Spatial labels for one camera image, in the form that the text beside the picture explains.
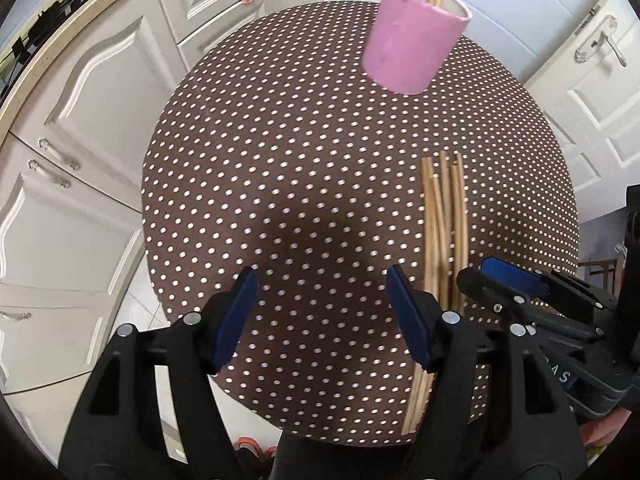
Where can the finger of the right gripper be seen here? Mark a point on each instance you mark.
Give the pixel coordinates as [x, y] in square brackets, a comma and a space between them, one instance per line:
[514, 306]
[565, 293]

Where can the pink cylindrical utensil holder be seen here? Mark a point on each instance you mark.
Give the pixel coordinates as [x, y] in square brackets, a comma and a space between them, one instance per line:
[410, 40]

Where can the cream base kitchen cabinets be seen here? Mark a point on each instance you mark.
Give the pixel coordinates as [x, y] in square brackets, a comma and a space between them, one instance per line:
[71, 170]

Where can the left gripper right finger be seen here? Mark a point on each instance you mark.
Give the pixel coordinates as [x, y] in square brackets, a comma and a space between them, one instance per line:
[496, 411]

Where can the black gas stove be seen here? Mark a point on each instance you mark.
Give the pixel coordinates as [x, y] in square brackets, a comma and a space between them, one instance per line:
[24, 49]

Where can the silver door handle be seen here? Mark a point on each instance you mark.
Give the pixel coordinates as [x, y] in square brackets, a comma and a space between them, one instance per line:
[601, 37]

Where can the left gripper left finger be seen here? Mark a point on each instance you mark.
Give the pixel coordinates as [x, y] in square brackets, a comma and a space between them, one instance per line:
[116, 431]

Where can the white panel door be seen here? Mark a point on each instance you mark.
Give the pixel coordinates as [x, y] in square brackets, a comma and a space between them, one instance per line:
[593, 108]

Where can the brown polka dot tablecloth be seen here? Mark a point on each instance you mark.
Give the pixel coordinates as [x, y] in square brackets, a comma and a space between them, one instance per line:
[278, 152]

